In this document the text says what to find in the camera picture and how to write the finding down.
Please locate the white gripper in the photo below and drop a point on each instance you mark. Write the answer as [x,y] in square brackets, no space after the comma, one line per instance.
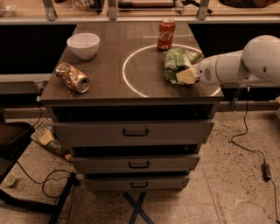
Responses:
[206,72]

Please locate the green jalapeno chip bag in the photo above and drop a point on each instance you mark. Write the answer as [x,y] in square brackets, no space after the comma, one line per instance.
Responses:
[176,61]

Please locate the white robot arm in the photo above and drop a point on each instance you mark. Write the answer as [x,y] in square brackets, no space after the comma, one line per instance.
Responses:
[258,63]

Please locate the white bowl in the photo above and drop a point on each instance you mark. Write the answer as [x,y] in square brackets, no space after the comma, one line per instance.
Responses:
[84,45]

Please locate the red soda can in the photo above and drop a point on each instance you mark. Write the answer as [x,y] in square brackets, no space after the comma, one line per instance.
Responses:
[166,30]

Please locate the grey drawer cabinet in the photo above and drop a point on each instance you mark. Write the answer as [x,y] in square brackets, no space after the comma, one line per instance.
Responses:
[127,84]

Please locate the middle drawer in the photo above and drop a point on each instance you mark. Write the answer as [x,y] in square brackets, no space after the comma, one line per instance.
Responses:
[129,164]

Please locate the drawer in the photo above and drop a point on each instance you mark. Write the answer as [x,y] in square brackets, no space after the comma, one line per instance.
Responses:
[129,164]
[90,134]
[136,183]

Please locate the crushed gold can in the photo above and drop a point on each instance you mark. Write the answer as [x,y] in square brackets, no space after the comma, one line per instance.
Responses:
[72,77]

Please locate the bottom drawer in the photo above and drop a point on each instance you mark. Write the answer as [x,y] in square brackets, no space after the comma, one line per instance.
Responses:
[136,183]

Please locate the top drawer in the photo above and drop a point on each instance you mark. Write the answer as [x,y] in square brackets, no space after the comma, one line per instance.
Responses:
[90,134]

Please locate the blue tape cross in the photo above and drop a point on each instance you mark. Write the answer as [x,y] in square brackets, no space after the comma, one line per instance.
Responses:
[137,208]

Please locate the lime wedge on floor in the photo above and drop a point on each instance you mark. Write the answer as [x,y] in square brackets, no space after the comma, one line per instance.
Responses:
[10,181]

